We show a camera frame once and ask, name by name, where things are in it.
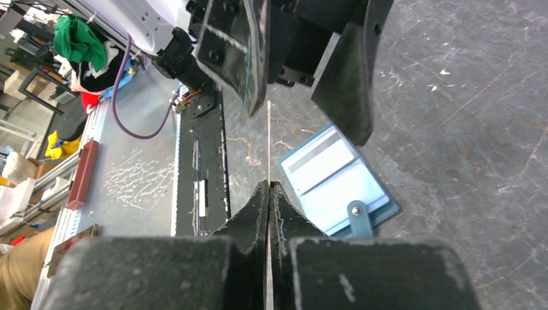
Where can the white credit card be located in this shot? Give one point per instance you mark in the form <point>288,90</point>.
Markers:
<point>316,160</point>

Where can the person in black shirt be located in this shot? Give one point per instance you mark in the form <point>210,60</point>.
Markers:
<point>21,268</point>

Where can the colourful clothes pile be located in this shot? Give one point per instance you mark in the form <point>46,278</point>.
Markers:
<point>95,62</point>

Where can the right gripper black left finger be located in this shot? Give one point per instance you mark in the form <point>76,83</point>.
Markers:
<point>224,270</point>

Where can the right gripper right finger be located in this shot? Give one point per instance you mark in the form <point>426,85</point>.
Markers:
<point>315,271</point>

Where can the orange credit card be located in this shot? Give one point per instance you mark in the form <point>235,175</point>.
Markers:
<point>269,276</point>

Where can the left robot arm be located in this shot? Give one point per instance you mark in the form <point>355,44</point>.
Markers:
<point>171,48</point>

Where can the smartphone on table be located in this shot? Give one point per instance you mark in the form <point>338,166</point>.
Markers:
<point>60,250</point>

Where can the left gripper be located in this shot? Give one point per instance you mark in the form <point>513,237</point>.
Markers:
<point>233,49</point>

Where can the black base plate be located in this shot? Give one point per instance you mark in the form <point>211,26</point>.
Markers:
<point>201,202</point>

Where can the red box on table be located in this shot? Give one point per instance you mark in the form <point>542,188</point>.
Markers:
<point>80,186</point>

